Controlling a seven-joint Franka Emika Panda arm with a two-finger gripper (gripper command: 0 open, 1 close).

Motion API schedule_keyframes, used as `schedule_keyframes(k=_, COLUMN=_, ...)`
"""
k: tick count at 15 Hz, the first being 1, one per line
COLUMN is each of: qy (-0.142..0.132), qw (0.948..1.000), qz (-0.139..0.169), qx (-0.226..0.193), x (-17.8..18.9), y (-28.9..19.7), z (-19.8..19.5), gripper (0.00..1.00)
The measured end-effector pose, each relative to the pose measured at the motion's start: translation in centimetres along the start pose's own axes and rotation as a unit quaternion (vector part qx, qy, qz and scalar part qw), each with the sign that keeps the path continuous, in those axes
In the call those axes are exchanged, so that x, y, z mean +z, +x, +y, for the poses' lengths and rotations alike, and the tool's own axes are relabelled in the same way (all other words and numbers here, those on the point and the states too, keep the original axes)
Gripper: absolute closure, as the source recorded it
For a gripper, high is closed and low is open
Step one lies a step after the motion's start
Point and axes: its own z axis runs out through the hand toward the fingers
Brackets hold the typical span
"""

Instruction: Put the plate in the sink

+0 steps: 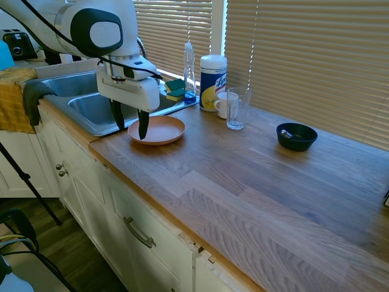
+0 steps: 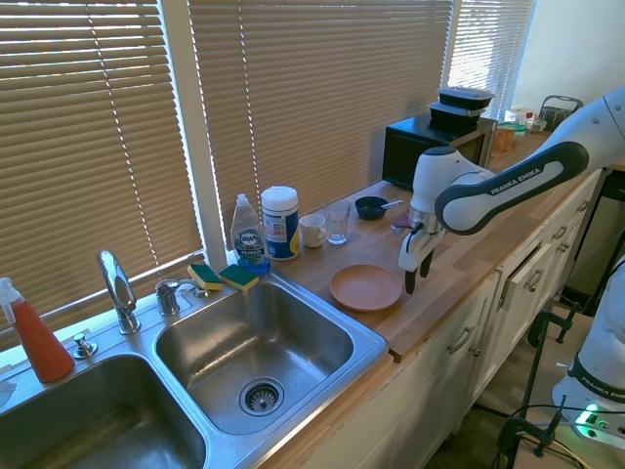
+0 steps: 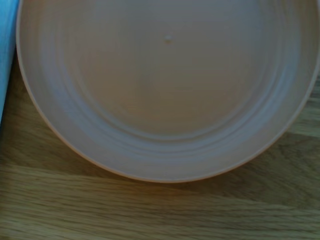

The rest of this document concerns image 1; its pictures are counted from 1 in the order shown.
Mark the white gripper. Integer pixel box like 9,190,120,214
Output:
97,63,160,141

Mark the orange round plate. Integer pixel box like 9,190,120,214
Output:
127,115,186,147

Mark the stainless steel double sink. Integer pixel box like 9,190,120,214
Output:
38,69,201,137

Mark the dark sink faucet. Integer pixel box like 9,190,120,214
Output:
136,36,148,60

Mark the white mug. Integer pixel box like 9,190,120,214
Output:
213,91,239,120

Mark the green yellow sponge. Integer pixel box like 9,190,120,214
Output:
164,79,185,92
166,88,185,103

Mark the clear dish soap bottle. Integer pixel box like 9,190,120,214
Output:
183,42,197,105

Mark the Lysol wipes canister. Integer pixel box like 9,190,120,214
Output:
199,54,228,113

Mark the white kitchen cabinet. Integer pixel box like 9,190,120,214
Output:
0,100,266,292

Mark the narrow beige window blind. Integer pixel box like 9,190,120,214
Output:
133,0,213,80

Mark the gray cloth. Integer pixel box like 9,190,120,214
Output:
22,80,59,127

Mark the clear drinking glass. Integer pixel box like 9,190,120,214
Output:
226,87,252,131

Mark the black tripod leg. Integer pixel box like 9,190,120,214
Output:
0,142,63,226

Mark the yellow cloth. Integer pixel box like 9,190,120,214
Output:
0,68,40,135

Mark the black toaster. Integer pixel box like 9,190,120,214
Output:
1,29,39,62

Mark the light blue container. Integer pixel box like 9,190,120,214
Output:
0,40,15,71

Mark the dark blue bowl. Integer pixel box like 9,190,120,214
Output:
275,122,318,152

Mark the wide beige window blind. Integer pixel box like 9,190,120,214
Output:
224,0,389,152

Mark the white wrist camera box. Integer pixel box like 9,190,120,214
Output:
120,58,162,82

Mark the metal drawer handle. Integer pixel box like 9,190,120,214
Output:
122,216,157,249

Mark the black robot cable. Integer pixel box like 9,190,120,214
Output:
27,0,164,80

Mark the black chair frame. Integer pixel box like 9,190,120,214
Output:
0,208,77,292

